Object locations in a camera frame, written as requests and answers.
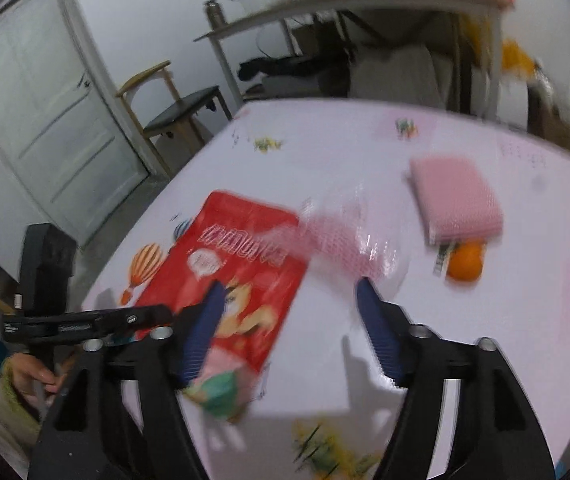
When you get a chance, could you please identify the red snack bag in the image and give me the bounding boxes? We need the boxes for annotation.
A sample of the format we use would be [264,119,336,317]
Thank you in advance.
[120,191,308,419]

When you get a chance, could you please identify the clear zip bag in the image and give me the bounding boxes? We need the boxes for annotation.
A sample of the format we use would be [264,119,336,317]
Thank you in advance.
[297,196,411,286]

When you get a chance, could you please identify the person left hand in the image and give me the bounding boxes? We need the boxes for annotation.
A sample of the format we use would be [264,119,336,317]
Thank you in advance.
[6,353,76,408]

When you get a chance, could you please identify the orange peel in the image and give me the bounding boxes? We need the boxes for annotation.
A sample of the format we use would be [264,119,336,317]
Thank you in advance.
[446,240,484,283]

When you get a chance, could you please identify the pink table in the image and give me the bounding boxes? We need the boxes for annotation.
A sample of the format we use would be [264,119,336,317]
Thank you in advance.
[84,100,570,479]

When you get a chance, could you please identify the white door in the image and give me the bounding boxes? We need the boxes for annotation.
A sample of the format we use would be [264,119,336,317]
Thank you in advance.
[0,0,147,245]

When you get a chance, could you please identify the metal thermos bottle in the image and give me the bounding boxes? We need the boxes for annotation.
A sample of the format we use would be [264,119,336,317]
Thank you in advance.
[204,0,227,30]

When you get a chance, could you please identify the yellow plastic bag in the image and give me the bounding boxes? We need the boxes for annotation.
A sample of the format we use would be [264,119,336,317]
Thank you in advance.
[502,39,536,80]

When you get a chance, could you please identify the wooden side table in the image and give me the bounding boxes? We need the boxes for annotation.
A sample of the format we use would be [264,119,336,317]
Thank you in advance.
[193,0,512,126]

